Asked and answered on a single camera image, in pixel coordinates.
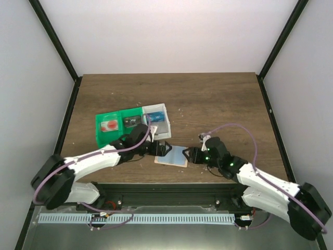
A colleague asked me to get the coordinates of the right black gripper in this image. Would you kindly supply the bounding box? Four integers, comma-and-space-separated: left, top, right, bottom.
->
182, 147, 221, 168

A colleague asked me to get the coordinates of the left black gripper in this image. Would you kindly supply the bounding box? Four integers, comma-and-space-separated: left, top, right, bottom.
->
135, 140, 172, 157

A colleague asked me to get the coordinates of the beige card holder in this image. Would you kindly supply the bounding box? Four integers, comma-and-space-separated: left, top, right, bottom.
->
154, 146, 188, 168

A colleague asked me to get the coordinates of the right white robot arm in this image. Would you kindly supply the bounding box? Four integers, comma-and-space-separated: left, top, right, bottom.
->
182, 135, 332, 241

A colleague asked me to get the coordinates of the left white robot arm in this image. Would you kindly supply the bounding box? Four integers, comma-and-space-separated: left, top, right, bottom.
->
31, 124, 172, 210

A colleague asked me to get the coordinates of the blue vip card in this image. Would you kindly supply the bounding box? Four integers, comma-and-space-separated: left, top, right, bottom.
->
145, 111, 165, 123

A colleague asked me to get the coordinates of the black vip card in bin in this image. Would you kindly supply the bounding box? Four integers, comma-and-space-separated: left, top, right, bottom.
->
123, 115, 142, 128

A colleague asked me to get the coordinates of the white plastic bin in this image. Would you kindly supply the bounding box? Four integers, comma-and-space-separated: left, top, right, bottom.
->
142, 103, 172, 140

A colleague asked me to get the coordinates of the green plastic bin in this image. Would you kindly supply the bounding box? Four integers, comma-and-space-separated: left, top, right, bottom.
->
119, 107, 144, 134
95, 111, 123, 148

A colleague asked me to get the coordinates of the light blue slotted strip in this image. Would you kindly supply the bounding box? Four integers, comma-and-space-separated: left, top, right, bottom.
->
38, 213, 235, 225

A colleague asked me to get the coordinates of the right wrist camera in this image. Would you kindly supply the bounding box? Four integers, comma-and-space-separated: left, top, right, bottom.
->
199, 132, 211, 152

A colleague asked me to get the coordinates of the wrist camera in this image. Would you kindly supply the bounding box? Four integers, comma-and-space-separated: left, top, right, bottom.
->
147, 125, 158, 142
199, 132, 211, 152

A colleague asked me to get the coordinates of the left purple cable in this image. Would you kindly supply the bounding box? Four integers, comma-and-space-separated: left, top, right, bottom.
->
32, 113, 152, 231

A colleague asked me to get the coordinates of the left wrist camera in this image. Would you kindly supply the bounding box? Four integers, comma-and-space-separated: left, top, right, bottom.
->
147, 125, 158, 142

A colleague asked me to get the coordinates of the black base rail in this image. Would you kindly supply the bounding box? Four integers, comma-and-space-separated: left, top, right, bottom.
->
33, 183, 309, 212

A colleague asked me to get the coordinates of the right black frame post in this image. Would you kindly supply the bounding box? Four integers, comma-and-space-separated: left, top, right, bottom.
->
259, 0, 310, 77

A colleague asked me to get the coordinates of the black frame post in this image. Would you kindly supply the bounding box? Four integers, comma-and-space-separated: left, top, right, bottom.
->
28, 0, 80, 80
259, 0, 310, 77

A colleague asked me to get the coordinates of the left black frame post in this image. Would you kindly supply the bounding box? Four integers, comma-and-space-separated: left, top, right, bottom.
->
28, 0, 80, 80

